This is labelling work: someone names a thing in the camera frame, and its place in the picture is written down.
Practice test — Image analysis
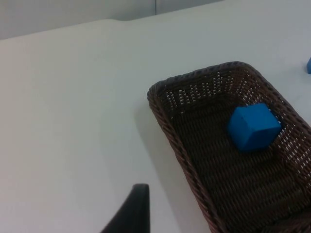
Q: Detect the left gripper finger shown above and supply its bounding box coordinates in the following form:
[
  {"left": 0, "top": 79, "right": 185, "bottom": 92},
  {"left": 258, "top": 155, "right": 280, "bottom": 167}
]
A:
[{"left": 100, "top": 183, "right": 150, "bottom": 233}]

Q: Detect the dark brown wicker basket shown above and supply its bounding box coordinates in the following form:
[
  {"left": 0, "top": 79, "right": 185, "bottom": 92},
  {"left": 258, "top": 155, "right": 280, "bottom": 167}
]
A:
[{"left": 147, "top": 61, "right": 311, "bottom": 233}]

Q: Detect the large blue cube block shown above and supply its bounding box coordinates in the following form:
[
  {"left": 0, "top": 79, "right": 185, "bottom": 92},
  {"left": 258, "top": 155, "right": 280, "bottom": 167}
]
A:
[{"left": 227, "top": 102, "right": 282, "bottom": 153}]

